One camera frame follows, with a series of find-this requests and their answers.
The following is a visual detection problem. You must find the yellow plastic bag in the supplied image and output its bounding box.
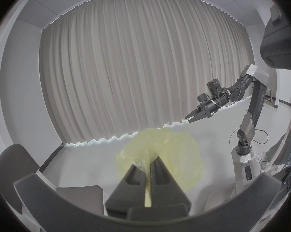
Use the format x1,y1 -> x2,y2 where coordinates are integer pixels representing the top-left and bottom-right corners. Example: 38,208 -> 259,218
116,128 -> 204,208

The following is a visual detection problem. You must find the white chair with grey cushions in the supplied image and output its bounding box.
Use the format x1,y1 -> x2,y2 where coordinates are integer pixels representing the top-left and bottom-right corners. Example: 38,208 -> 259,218
0,144 -> 105,217

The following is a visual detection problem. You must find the white curtain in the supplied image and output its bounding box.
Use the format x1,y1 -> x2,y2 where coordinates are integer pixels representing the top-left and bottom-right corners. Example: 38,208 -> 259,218
39,0 -> 255,146

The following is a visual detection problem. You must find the person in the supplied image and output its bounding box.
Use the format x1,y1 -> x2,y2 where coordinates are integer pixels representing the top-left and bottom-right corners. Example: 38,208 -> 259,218
255,125 -> 291,171

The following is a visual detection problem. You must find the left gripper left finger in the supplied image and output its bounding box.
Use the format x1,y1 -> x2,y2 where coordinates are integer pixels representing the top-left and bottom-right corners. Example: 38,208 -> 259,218
105,163 -> 146,218

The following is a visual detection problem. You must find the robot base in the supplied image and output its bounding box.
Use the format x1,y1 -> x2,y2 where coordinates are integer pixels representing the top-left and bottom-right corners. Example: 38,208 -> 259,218
205,149 -> 291,212

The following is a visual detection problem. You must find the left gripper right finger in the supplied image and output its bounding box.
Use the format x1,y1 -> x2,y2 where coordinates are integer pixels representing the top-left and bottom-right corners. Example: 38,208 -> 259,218
150,156 -> 192,212

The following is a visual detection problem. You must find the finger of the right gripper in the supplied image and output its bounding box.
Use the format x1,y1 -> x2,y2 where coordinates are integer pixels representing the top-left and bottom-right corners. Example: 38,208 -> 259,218
189,113 -> 206,123
185,108 -> 203,119

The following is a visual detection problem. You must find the black cable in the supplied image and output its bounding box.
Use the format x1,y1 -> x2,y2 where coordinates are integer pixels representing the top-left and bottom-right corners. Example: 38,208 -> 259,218
229,127 -> 241,150
251,129 -> 269,144

